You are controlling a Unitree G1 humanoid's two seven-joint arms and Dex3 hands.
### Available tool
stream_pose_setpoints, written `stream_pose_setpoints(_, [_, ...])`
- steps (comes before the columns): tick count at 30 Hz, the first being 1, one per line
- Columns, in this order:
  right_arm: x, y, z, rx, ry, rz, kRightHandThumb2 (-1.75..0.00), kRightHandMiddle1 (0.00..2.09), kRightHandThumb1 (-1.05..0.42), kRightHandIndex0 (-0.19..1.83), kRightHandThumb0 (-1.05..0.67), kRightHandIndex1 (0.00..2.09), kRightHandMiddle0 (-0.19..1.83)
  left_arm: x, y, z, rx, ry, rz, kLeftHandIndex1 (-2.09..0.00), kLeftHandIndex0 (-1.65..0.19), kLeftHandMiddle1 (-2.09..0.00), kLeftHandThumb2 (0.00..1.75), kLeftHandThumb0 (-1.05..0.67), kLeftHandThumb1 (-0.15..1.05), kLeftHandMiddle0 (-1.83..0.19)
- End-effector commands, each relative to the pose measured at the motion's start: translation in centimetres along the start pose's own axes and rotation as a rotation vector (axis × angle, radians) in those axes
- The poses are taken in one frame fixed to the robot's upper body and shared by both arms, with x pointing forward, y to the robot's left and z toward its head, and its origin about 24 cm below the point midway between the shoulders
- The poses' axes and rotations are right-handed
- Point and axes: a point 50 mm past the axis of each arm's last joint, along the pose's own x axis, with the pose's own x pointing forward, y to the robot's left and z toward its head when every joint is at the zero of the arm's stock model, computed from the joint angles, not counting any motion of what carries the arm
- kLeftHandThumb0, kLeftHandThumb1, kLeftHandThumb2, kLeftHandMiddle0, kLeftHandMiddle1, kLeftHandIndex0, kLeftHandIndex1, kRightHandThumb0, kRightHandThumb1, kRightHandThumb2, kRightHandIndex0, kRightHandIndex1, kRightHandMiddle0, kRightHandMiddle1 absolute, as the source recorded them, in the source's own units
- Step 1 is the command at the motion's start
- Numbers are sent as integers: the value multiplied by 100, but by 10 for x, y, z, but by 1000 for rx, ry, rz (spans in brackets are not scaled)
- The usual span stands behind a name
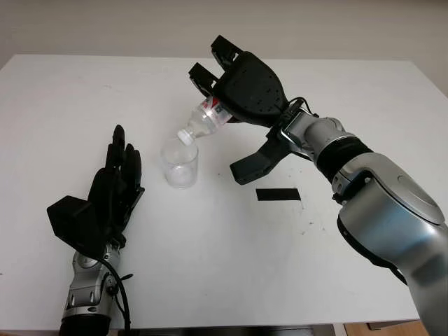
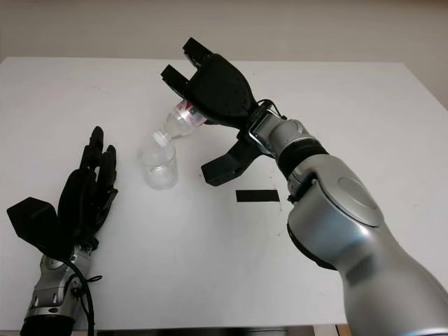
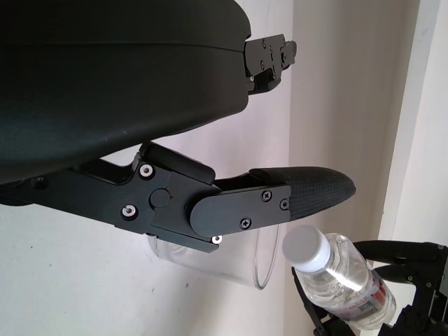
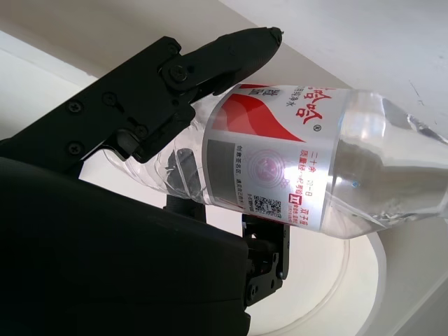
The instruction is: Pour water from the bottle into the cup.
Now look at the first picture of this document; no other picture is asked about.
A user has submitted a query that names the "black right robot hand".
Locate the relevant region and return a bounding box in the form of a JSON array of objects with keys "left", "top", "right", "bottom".
[{"left": 188, "top": 34, "right": 292, "bottom": 129}]

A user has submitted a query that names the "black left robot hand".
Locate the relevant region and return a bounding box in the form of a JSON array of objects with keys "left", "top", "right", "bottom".
[{"left": 87, "top": 124, "right": 146, "bottom": 248}]

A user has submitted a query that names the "clear red-label water bottle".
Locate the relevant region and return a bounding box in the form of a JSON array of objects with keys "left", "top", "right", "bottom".
[{"left": 176, "top": 97, "right": 235, "bottom": 146}]

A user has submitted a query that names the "clear plastic cup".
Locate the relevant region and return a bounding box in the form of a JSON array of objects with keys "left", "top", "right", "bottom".
[{"left": 160, "top": 137, "right": 200, "bottom": 190}]

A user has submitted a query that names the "black tape strip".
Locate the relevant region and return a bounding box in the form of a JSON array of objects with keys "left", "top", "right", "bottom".
[{"left": 255, "top": 188, "right": 302, "bottom": 203}]

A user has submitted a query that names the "dark robot torso edge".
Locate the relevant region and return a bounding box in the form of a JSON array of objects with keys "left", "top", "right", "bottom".
[{"left": 115, "top": 325, "right": 335, "bottom": 336}]

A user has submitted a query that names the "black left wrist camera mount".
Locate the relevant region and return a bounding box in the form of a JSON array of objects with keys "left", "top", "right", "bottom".
[{"left": 46, "top": 195, "right": 106, "bottom": 259}]

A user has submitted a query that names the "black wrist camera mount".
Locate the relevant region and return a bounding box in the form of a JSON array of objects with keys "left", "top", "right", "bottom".
[
  {"left": 229, "top": 125, "right": 299, "bottom": 187},
  {"left": 46, "top": 195, "right": 106, "bottom": 259}
]

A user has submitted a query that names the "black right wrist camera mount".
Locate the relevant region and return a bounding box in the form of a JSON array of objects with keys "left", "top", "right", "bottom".
[{"left": 229, "top": 125, "right": 299, "bottom": 187}]

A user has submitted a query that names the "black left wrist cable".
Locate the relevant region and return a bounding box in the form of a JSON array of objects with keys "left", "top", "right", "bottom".
[{"left": 99, "top": 258, "right": 134, "bottom": 336}]

